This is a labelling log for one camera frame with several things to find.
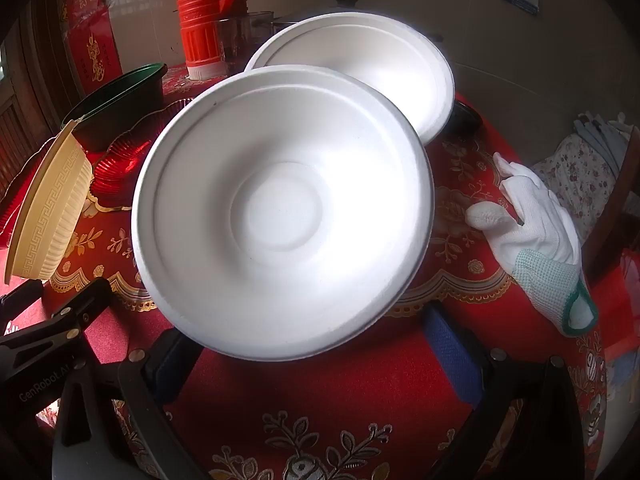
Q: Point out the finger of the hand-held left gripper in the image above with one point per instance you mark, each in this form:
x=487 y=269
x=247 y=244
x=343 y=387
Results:
x=85 y=302
x=20 y=296

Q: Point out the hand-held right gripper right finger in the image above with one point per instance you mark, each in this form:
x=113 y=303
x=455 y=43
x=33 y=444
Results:
x=450 y=355

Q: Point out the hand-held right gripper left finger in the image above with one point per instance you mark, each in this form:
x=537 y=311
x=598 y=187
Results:
x=172 y=365

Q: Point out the cream patterned plastic bowl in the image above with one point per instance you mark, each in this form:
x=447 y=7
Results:
x=50 y=210

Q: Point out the red ribbed plate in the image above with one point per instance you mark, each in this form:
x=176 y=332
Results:
x=120 y=160

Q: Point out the green plastic bowl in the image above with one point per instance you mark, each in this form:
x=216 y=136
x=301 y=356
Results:
x=125 y=105

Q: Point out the white plastic bowl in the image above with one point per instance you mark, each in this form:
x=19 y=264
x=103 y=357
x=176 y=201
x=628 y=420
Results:
x=380 y=60

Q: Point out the red floral tablecloth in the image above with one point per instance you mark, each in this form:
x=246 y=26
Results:
x=310 y=410

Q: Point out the white work glove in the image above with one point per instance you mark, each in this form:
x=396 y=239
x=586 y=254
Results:
x=540 y=230

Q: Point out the wooden door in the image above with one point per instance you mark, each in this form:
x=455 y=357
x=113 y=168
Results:
x=20 y=125

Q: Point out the wooden chair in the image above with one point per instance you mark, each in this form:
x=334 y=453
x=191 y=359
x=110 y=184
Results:
x=610 y=230

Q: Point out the floral cushion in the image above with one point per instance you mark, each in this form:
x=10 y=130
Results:
x=575 y=175

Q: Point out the small black round object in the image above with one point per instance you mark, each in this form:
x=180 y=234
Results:
x=467 y=117

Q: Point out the clear glass jar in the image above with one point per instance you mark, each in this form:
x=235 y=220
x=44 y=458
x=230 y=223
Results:
x=240 y=40

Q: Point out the orange thermos flask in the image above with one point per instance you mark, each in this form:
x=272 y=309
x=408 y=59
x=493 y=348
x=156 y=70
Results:
x=200 y=20

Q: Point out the red wall hanging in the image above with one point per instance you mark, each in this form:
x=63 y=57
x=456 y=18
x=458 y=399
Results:
x=95 y=55

